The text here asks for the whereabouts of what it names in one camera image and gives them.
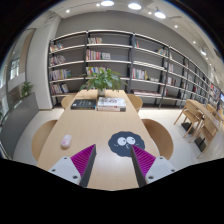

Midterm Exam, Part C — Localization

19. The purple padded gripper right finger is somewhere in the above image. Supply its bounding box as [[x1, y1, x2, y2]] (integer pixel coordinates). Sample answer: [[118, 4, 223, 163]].
[[131, 145, 176, 187]]

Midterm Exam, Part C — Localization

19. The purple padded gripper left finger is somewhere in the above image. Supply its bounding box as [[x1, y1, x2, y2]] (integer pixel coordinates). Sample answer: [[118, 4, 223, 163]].
[[49, 144, 96, 187]]

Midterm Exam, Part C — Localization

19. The pink white computer mouse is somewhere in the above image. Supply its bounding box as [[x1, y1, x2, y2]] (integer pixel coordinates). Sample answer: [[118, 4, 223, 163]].
[[61, 134, 72, 149]]

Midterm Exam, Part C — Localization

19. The dark cartoon face mouse pad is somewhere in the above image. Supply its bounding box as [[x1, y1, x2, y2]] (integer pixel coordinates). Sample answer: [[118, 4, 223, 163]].
[[108, 131, 145, 157]]

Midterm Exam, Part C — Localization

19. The wooden chair front right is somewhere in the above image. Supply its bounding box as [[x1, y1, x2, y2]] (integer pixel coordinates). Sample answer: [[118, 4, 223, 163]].
[[142, 119, 174, 160]]

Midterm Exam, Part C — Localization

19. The wooden chair front left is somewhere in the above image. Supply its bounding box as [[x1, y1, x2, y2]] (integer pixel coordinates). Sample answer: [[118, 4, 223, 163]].
[[32, 119, 57, 161]]

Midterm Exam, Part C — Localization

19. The black book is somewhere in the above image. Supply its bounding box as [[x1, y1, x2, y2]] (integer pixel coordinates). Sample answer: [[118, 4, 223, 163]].
[[71, 99, 96, 110]]

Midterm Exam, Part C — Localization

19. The wooden chair back right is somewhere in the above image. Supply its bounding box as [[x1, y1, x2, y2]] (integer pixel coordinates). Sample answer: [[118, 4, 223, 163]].
[[128, 94, 143, 111]]

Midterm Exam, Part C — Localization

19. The wooden chair back left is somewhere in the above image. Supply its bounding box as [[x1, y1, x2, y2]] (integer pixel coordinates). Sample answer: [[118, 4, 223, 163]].
[[61, 94, 75, 109]]

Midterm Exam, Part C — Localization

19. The wooden chair far right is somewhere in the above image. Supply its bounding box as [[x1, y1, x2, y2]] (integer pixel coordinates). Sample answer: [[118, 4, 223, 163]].
[[196, 118, 219, 158]]

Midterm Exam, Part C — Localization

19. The wooden chair by side table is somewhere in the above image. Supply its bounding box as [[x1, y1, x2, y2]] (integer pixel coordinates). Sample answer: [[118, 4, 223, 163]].
[[181, 99, 203, 136]]

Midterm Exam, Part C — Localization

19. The stack of white books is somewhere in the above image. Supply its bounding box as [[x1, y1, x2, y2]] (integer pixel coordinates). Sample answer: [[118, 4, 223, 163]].
[[96, 97, 126, 112]]

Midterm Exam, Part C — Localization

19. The wooden side table right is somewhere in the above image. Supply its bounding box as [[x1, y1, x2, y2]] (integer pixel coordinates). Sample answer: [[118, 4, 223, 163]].
[[191, 100, 220, 138]]

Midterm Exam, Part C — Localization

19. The green potted plant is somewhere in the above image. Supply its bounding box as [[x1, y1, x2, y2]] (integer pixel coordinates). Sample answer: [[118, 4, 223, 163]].
[[79, 67, 127, 96]]

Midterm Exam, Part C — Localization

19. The small plant on left ledge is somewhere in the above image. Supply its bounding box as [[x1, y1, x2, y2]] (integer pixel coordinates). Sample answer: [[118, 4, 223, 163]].
[[21, 82, 34, 97]]

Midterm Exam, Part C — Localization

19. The large dark metal bookshelf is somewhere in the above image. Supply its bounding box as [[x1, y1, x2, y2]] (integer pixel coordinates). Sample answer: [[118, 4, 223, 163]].
[[48, 30, 224, 108]]

